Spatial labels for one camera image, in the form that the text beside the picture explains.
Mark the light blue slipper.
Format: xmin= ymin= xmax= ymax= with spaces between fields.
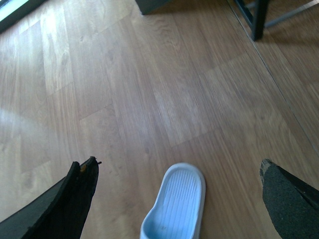
xmin=140 ymin=163 xmax=206 ymax=239

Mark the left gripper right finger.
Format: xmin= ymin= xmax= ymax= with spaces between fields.
xmin=260 ymin=159 xmax=319 ymax=239

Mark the black metal shoe rack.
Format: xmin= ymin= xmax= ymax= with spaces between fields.
xmin=234 ymin=0 xmax=319 ymax=41

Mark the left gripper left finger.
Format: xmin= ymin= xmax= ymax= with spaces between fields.
xmin=0 ymin=156 xmax=99 ymax=239

